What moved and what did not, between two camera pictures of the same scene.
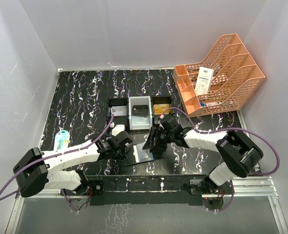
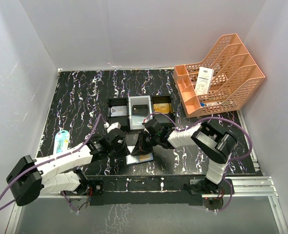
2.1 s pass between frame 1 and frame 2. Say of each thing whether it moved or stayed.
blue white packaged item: stayed
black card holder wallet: stayed
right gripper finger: moved
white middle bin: stayed
